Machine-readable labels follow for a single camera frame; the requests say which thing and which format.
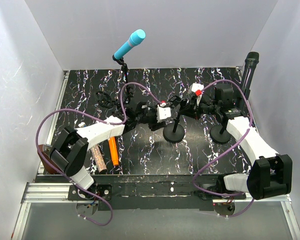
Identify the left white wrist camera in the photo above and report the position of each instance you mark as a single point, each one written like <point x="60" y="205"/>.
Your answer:
<point x="163" y="112"/>

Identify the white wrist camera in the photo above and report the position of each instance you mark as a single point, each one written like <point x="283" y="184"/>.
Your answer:
<point x="196" y="90"/>
<point x="163" y="112"/>

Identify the tall black tripod stand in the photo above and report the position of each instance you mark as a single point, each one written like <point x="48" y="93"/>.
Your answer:
<point x="128" y="89"/>

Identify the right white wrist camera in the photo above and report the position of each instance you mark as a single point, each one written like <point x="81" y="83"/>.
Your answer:
<point x="196" y="90"/>

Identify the black microphone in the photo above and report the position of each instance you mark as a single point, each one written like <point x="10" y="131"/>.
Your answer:
<point x="250" y="64"/>

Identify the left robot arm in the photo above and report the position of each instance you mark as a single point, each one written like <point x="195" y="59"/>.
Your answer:
<point x="69" y="150"/>

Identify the orange microphone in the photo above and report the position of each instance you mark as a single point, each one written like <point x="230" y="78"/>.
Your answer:
<point x="113" y="151"/>

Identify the glitter silver microphone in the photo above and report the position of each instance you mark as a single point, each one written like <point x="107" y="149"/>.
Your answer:
<point x="98" y="158"/>

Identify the cyan microphone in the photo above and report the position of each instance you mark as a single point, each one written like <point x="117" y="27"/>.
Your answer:
<point x="135" y="39"/>

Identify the small black tripod stand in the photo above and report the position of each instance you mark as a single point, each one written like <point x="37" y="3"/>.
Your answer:
<point x="104" y="100"/>

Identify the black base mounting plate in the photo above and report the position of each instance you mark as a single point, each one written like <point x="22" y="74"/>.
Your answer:
<point x="153" y="191"/>

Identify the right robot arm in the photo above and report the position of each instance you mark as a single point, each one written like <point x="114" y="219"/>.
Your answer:
<point x="270" y="174"/>

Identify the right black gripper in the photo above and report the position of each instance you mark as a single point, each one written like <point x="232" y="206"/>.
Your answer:
<point x="190" y="110"/>

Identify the round base stand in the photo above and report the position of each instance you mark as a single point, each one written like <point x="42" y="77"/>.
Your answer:
<point x="219" y="134"/>
<point x="174" y="132"/>

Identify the blue white toy block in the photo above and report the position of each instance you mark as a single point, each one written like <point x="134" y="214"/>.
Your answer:
<point x="82" y="125"/>

